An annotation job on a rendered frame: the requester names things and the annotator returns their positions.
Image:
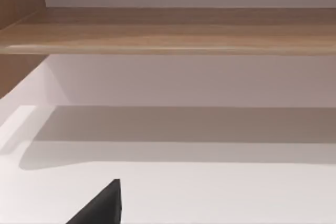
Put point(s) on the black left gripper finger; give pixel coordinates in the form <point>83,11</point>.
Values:
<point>105,205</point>

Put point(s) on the wooden open shelf unit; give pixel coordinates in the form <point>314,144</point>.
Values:
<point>168,32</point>

